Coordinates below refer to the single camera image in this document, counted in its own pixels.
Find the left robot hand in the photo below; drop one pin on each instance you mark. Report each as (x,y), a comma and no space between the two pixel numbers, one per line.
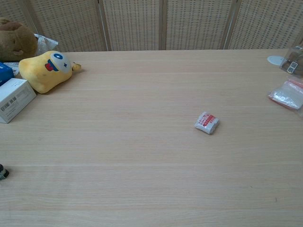
(2,172)

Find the small white red packet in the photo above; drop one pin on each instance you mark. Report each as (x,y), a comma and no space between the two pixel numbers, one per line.
(207,123)

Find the white cardboard box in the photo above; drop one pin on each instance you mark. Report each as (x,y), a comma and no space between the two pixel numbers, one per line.
(14,99)

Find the blue box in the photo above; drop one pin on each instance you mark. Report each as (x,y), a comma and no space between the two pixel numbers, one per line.
(4,72)

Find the yellow plush toy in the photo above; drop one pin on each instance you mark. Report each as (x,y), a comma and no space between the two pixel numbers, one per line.
(40,73)

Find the white paper under boxes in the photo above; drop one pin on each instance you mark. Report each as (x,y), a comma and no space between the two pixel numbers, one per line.
(13,67)

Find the brown plush toy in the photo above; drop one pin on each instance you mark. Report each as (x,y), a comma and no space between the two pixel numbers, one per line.
(14,40)

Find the clear crinkled plastic bag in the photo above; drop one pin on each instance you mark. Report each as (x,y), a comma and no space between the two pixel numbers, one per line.
(45,42)

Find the folding wicker screen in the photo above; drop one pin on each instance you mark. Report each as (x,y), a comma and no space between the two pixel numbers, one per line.
(151,23)

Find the white round disc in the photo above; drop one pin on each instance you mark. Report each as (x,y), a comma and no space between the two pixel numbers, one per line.
(274,59)

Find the red-edged clear zip bags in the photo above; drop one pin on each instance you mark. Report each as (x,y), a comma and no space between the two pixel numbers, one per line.
(287,94)

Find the clear bag with brown item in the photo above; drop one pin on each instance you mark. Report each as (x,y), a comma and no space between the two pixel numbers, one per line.
(293,62)

